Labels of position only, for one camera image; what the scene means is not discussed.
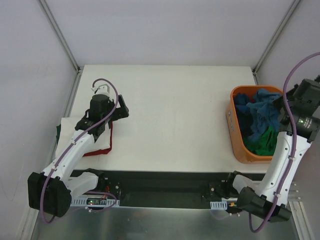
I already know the left aluminium frame post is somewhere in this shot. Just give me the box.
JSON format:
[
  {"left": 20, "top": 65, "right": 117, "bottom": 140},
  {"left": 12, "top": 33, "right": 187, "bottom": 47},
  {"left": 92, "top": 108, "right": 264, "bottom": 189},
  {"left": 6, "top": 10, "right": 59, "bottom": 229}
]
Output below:
[{"left": 37, "top": 0, "right": 83, "bottom": 75}]

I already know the grey cable duct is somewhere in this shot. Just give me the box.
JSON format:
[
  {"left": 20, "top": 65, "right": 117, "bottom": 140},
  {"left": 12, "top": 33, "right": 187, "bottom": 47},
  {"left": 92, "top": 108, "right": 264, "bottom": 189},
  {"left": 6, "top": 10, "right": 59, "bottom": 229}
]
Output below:
[
  {"left": 210, "top": 200, "right": 228, "bottom": 211},
  {"left": 70, "top": 197, "right": 120, "bottom": 208}
]

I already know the dark blue t shirt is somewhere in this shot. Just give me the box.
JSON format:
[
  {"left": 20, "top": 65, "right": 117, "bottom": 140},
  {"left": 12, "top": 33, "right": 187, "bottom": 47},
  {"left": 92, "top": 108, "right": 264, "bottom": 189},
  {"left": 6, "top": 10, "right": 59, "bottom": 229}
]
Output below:
[{"left": 233, "top": 93, "right": 254, "bottom": 138}]

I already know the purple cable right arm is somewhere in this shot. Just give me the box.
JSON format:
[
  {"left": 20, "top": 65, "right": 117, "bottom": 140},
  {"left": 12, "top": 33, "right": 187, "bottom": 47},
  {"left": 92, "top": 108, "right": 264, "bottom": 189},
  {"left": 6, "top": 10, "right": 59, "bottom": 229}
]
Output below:
[{"left": 248, "top": 51, "right": 320, "bottom": 233}]

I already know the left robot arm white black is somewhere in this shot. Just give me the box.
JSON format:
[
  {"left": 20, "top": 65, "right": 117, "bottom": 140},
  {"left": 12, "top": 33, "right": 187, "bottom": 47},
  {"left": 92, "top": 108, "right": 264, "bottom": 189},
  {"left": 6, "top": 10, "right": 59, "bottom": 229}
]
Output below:
[{"left": 27, "top": 94, "right": 129, "bottom": 217}]

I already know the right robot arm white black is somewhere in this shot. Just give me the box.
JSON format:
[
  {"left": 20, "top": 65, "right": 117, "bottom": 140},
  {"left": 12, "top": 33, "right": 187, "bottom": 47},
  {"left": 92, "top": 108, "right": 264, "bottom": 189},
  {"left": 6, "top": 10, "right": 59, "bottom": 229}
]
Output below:
[{"left": 225, "top": 78, "right": 320, "bottom": 223}]

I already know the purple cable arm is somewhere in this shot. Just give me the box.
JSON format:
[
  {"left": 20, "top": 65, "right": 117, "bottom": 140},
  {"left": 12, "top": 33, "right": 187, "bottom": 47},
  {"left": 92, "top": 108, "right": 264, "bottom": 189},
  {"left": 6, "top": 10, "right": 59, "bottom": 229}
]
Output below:
[
  {"left": 248, "top": 51, "right": 320, "bottom": 233},
  {"left": 39, "top": 78, "right": 120, "bottom": 224}
]

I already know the aluminium frame post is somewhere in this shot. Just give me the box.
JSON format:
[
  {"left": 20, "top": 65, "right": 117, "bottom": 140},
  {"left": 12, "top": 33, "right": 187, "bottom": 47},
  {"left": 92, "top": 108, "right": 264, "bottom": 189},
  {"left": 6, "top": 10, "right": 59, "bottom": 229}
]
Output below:
[
  {"left": 37, "top": 0, "right": 83, "bottom": 75},
  {"left": 252, "top": 0, "right": 303, "bottom": 76}
]

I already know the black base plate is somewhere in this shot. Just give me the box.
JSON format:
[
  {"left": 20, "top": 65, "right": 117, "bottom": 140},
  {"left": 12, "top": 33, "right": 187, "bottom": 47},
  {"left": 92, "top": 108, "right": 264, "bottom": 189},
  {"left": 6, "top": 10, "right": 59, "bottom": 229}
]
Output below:
[{"left": 88, "top": 170, "right": 239, "bottom": 209}]

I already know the right aluminium frame post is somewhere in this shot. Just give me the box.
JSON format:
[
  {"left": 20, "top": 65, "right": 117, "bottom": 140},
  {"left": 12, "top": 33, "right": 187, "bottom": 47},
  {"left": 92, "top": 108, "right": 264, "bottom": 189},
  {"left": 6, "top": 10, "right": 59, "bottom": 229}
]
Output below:
[{"left": 252, "top": 0, "right": 303, "bottom": 76}]

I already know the white folded t shirt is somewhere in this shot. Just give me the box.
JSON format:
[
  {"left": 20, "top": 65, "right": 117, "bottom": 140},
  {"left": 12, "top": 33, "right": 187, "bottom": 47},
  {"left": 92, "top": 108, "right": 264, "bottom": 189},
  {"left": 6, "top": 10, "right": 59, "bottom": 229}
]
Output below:
[{"left": 55, "top": 116, "right": 112, "bottom": 157}]

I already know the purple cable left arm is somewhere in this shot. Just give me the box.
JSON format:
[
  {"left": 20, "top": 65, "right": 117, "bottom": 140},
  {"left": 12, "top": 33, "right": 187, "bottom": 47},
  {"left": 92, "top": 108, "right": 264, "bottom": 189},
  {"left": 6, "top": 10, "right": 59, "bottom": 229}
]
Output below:
[{"left": 39, "top": 78, "right": 120, "bottom": 224}]

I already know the left grey cable duct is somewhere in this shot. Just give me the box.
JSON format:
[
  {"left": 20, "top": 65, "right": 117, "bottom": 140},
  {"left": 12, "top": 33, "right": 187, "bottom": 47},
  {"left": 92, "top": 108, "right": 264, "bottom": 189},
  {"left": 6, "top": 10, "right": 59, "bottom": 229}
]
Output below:
[{"left": 70, "top": 197, "right": 120, "bottom": 208}]

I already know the orange plastic basket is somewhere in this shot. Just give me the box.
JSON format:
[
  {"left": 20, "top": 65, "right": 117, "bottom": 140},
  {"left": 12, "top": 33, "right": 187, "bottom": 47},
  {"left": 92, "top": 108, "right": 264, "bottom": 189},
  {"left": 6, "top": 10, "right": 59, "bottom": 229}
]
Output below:
[{"left": 225, "top": 85, "right": 283, "bottom": 165}]

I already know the right grey cable duct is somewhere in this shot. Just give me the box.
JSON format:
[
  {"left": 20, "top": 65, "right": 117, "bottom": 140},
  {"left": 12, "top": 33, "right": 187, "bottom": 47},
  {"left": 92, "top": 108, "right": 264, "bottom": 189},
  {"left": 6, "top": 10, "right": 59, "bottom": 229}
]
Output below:
[{"left": 210, "top": 200, "right": 228, "bottom": 211}]

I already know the dark green folded t shirt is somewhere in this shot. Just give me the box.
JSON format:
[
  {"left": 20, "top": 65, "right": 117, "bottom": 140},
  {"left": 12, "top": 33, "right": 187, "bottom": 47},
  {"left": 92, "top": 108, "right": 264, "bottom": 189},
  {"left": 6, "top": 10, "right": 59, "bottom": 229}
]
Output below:
[{"left": 55, "top": 124, "right": 62, "bottom": 144}]

